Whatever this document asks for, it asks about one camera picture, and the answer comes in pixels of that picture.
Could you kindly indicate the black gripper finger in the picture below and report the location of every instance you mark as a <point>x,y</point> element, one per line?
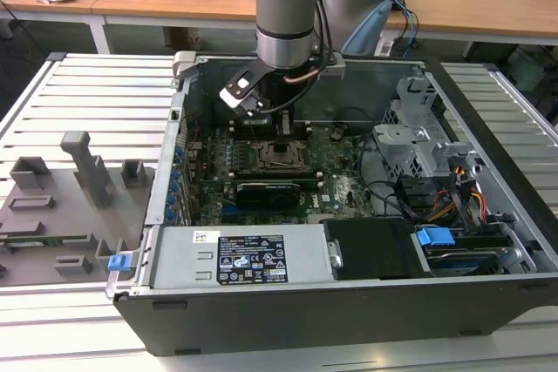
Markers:
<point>283,132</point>

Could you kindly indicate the CPU socket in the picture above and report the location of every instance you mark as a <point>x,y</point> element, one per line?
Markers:
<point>260,163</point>

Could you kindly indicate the wooden desk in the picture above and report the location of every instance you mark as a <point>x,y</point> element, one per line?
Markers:
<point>174,2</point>

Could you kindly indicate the green RAM stick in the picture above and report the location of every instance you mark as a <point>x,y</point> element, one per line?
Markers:
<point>56,240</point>

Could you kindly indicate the grey parts rack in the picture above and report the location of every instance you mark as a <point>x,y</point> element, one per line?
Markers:
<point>65,215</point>

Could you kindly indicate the metal locking lever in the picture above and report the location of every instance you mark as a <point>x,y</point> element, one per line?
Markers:
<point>283,164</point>

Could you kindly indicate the black RAM slot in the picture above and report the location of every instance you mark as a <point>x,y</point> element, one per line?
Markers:
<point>257,131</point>
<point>279,175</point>

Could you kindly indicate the green motherboard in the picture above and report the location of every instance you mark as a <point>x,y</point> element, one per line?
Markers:
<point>340,189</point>

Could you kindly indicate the black plastic shroud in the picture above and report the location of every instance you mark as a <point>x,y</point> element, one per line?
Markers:
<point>375,250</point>

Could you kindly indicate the hard disk in blue carrier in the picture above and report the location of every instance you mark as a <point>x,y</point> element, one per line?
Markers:
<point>436,241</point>

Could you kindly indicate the pale blue teach pendant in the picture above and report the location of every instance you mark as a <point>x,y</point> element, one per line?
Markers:
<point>370,28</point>

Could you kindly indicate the blue case latch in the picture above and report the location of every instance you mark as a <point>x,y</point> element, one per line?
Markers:
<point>118,263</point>

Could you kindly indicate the black graphics card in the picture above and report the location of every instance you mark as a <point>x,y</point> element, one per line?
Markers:
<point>266,195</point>

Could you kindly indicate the black open PC case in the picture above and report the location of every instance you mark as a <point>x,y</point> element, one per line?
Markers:
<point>305,324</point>

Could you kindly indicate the brown cardboard box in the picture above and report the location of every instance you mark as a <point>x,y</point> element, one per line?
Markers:
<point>185,36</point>

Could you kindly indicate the silver power supply unit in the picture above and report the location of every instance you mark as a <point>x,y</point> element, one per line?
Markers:
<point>174,259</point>

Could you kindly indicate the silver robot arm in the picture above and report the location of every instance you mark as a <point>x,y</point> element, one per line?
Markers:
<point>283,10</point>

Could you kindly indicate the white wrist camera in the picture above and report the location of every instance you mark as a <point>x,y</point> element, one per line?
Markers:
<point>233,95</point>

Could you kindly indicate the CPU with silver top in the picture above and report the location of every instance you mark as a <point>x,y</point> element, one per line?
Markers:
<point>270,154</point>

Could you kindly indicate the silver drive cage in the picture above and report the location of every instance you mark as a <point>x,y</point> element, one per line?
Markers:
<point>401,141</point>

